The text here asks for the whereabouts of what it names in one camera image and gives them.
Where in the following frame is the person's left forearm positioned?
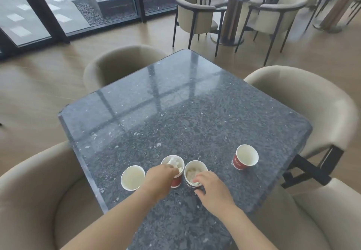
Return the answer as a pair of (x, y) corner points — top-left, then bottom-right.
(60, 188), (153, 250)

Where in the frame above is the person's right forearm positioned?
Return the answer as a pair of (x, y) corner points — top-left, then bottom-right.
(226, 210), (272, 250)

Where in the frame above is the white tissue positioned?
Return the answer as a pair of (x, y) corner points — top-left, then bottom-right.
(187, 166), (206, 184)
(167, 158), (184, 172)

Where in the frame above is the person's right hand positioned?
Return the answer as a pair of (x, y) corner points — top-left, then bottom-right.
(193, 170), (241, 218)

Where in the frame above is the beige upholstered armchair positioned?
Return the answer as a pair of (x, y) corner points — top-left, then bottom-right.
(250, 177), (361, 250)
(83, 45), (168, 93)
(0, 141), (106, 250)
(243, 65), (360, 189)

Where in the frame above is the red paper cup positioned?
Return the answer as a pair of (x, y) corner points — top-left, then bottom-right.
(161, 155), (185, 188)
(232, 144), (259, 171)
(184, 160), (209, 188)
(121, 165), (146, 192)

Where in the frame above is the person's left hand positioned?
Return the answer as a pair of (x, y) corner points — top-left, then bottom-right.
(144, 164), (184, 200)

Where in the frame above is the black window frame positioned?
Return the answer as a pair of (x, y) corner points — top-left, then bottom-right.
(0, 0), (198, 60)

